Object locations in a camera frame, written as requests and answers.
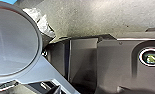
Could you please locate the blue sofa seat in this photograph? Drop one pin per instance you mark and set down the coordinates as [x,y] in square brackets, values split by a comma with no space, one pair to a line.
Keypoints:
[11,1]

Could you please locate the round base indicator light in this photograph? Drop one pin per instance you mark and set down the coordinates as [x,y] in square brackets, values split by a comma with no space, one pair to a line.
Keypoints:
[150,57]

